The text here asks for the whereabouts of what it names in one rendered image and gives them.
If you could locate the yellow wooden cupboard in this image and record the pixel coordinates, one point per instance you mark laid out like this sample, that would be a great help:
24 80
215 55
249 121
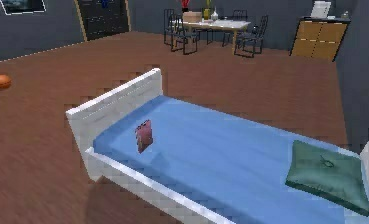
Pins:
318 40

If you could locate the clear glass bottle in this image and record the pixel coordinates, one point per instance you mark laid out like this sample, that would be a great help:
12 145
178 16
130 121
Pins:
214 15

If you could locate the white top dining table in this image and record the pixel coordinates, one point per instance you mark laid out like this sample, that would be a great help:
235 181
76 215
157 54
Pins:
225 24

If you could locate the dark door with wooden frame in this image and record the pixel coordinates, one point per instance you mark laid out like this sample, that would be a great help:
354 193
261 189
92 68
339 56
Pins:
102 18

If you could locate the red flowers in vase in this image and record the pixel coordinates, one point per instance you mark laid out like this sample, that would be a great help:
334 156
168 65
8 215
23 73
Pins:
185 4

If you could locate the tan cardboard box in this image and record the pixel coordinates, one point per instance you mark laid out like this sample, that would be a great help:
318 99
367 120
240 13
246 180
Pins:
192 17

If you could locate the white bed with blue mattress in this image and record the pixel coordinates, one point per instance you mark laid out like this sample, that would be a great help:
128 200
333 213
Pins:
225 160

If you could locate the white framed picture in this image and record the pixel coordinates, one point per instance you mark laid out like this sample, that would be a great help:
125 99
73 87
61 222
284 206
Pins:
23 6

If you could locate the yellow bottle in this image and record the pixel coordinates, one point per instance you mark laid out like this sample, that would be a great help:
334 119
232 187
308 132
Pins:
207 14

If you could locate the small grey object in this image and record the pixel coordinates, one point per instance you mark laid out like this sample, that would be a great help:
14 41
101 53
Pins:
344 15

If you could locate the green pillow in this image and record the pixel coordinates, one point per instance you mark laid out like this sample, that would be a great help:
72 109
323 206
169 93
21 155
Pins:
325 176

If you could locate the pink notepad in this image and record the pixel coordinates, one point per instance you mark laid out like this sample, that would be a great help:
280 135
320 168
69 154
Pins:
144 136

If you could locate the orange basketball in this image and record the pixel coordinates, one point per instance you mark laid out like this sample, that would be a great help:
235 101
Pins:
1 81

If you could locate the black metal chair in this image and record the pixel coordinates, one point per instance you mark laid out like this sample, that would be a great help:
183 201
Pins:
184 38
168 26
250 36
239 15

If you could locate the white open laptop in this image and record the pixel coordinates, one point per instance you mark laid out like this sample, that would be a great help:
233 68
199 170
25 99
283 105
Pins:
320 9

